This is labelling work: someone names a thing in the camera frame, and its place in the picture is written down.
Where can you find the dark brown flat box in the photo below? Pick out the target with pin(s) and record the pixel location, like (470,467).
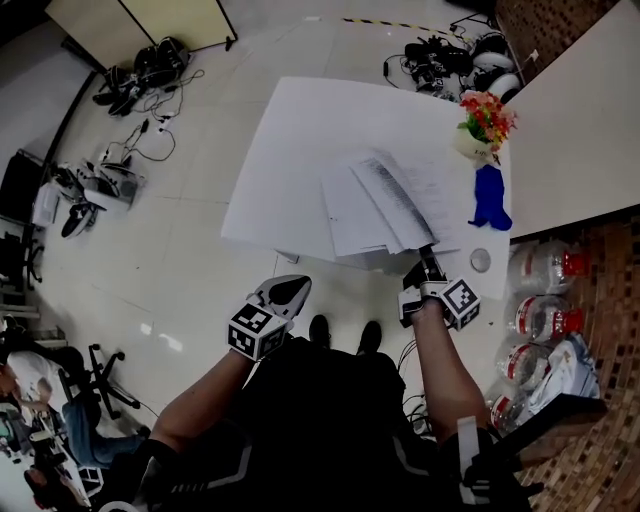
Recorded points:
(565,410)

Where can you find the white paperback book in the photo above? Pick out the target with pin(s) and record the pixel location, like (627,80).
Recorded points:
(390,210)

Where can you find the artificial flowers white pot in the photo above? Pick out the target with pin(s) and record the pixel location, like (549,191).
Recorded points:
(485,115)

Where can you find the person's black clothing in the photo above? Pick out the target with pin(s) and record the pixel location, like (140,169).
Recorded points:
(325,415)

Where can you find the person's right black shoe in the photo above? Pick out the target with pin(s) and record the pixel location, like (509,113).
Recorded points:
(370,335)

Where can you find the round grey desk grommet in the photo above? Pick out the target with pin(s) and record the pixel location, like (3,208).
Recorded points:
(480,260)

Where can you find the yellow black floor tape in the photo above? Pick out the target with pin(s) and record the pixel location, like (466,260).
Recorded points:
(380,23)

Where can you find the clear plastic bin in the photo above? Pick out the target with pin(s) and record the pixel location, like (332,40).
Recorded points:
(122,190)

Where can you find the black rectangular panel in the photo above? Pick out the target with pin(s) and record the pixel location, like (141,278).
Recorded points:
(20,185)

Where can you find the clear plastic bottle red cap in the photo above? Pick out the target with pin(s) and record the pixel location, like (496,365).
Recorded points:
(507,412)
(522,365)
(535,267)
(537,317)

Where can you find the person's right forearm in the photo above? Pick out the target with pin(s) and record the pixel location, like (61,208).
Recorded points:
(445,380)

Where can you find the beige folding screen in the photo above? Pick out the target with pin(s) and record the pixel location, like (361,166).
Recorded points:
(150,25)

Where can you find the white round helmet device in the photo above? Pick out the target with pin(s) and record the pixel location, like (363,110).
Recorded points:
(495,60)
(507,87)

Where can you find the black white headset gear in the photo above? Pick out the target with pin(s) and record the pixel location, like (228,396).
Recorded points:
(120,90)

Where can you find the white wall plug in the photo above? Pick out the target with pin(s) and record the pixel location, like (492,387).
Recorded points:
(533,55)

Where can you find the black office chair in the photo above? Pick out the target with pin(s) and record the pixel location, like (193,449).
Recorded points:
(102,380)
(17,260)

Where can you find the person's left forearm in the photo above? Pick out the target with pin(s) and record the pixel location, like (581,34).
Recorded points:
(200,400)

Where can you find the person's black shoe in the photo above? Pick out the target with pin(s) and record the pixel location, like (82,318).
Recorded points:
(320,327)
(370,335)

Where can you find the person's left black shoe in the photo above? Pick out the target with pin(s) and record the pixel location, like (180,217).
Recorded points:
(320,327)

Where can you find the white power strip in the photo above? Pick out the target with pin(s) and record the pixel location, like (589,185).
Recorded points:
(166,120)

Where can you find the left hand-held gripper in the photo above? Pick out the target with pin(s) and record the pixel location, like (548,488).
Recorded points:
(252,330)

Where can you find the white box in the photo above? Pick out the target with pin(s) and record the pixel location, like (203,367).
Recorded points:
(45,205)

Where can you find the black backpack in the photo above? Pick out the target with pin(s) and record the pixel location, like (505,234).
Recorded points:
(162,62)

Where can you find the pale blue cloth bundle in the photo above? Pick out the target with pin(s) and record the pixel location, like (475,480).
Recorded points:
(565,375)

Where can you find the large white leaning board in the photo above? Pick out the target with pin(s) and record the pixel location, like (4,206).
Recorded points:
(575,140)

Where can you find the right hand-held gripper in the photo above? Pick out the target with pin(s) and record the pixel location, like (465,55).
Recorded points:
(460,300)

